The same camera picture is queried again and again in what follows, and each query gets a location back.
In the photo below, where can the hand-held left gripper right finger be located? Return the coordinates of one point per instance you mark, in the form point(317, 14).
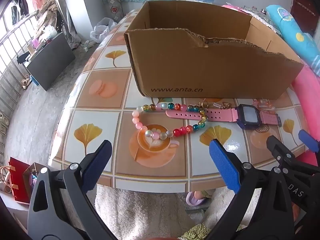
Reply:
point(225, 165)

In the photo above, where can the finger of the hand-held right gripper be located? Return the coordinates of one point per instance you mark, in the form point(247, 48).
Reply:
point(308, 140)
point(277, 146)

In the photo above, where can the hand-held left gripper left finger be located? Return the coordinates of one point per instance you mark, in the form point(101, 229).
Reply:
point(96, 166)

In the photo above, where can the brown cardboard box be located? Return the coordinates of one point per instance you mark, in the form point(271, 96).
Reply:
point(200, 67)

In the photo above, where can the purple slipper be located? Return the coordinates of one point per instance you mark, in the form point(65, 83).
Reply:
point(196, 200)

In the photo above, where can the tile-patterned tablecloth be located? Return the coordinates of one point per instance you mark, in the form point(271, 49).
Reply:
point(100, 120)

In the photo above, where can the brown gift bag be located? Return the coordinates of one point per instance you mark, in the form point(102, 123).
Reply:
point(28, 177)

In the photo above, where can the green fuzzy cloth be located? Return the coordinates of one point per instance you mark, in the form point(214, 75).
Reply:
point(195, 233)

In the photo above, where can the red gift bag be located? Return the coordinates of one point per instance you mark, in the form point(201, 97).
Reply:
point(20, 180)

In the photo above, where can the beige shoes pair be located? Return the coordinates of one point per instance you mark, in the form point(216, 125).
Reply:
point(25, 83)

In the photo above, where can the dark grey cabinet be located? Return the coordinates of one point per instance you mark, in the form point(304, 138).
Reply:
point(50, 62)

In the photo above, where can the blue cartoon quilt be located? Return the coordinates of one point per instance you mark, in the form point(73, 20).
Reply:
point(287, 22)

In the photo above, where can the lace-trimmed grey cloth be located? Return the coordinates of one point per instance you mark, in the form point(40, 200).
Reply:
point(260, 17)

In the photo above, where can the metal window railing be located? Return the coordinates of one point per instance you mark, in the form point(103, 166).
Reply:
point(7, 67)

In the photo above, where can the white plastic bag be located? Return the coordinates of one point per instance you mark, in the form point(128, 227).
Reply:
point(102, 30)

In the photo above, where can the beige patterned cloth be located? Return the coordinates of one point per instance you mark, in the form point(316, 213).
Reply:
point(47, 17)

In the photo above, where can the grey flowered pillow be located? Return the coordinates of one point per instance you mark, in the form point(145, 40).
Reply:
point(113, 2)

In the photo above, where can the dark hanging jacket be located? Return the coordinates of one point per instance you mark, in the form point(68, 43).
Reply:
point(20, 7)

